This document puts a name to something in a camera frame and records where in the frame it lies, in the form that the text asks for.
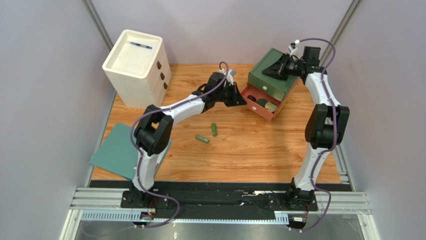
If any aluminium frame rail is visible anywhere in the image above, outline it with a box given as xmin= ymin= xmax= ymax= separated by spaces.
xmin=60 ymin=181 xmax=380 ymax=240

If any gold mirrored round tin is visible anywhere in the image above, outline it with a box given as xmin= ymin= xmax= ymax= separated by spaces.
xmin=264 ymin=101 xmax=278 ymax=113

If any green top drawer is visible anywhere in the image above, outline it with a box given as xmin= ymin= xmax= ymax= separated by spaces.
xmin=248 ymin=72 xmax=292 ymax=102

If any black round jar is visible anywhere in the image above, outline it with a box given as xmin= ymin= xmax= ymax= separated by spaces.
xmin=247 ymin=95 xmax=257 ymax=102

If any teal green mat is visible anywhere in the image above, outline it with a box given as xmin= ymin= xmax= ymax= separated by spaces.
xmin=88 ymin=122 xmax=173 ymax=181

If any blue pen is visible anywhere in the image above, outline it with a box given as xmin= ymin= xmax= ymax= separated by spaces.
xmin=129 ymin=41 xmax=153 ymax=50

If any dark green round compact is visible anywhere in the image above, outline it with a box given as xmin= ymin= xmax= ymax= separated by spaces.
xmin=256 ymin=98 xmax=268 ymax=108

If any light green lipstick tube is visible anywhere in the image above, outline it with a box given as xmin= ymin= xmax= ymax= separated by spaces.
xmin=195 ymin=134 xmax=210 ymax=144

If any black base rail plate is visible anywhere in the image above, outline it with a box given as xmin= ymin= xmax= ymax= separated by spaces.
xmin=120 ymin=190 xmax=319 ymax=221

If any green drawer cabinet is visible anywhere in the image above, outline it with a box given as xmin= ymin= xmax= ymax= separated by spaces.
xmin=243 ymin=48 xmax=299 ymax=121

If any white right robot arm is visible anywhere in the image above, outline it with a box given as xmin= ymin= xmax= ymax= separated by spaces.
xmin=262 ymin=46 xmax=350 ymax=208

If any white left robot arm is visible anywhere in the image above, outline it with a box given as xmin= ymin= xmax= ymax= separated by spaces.
xmin=130 ymin=69 xmax=247 ymax=202

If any white drawer cabinet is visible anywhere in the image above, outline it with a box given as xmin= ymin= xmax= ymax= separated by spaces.
xmin=102 ymin=29 xmax=172 ymax=109

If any red drawer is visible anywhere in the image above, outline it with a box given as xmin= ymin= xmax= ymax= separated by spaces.
xmin=241 ymin=83 xmax=285 ymax=121

